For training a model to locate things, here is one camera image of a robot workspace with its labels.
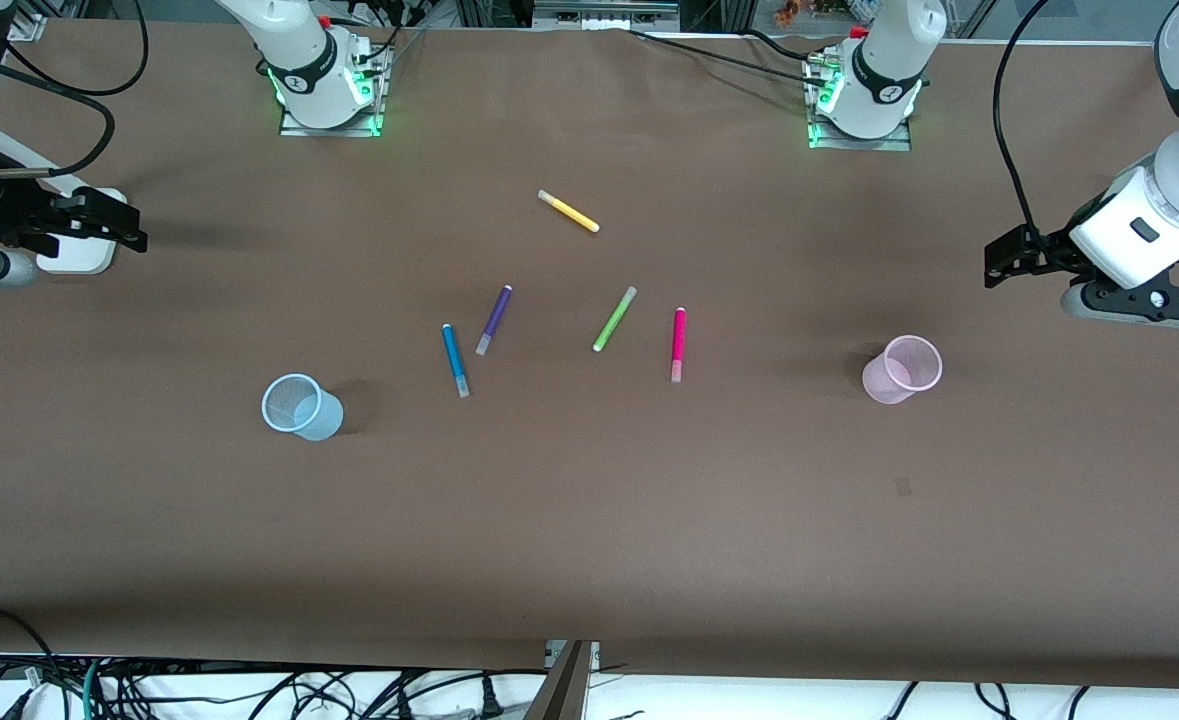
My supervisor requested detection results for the blue marker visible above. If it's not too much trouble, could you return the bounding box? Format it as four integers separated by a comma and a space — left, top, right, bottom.
441, 323, 471, 399

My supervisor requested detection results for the white rounded box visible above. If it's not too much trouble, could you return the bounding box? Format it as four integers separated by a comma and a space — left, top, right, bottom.
36, 187, 129, 277

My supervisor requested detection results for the pink translucent cup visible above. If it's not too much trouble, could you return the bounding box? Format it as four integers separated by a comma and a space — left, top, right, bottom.
861, 335, 944, 406

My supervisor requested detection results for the blue translucent cup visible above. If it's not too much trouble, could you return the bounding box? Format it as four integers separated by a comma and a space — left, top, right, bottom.
261, 373, 345, 442

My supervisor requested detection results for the green marker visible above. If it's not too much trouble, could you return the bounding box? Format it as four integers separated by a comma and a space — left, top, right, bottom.
592, 286, 639, 353

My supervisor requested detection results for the purple marker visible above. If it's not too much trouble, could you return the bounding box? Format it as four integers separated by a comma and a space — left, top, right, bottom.
475, 285, 514, 357

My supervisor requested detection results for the yellow marker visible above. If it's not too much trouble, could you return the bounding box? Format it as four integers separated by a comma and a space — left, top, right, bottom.
537, 189, 601, 234

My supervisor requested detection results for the brown table cover sheet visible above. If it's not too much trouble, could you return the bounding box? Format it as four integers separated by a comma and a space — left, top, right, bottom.
0, 18, 1179, 691

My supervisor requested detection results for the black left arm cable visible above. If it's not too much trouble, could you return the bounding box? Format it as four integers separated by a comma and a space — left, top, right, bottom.
992, 0, 1050, 233

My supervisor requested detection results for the black looped cable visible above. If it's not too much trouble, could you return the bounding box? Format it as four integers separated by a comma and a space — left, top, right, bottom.
4, 0, 151, 99

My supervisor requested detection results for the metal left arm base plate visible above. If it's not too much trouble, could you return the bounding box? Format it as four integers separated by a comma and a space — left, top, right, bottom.
805, 50, 916, 153

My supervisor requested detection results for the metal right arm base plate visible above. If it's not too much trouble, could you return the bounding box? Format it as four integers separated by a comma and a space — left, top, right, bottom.
278, 38, 392, 139

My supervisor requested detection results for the black base power cable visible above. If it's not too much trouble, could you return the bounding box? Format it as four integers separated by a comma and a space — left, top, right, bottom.
627, 28, 820, 83

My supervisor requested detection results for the black floor cable loop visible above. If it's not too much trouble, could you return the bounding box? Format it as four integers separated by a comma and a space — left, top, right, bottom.
0, 605, 62, 720

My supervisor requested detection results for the aluminium frame profile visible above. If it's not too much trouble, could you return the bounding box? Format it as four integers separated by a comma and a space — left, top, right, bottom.
533, 0, 682, 32

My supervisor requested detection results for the metal table leg bracket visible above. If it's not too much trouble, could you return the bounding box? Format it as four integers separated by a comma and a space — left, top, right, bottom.
524, 640, 602, 720

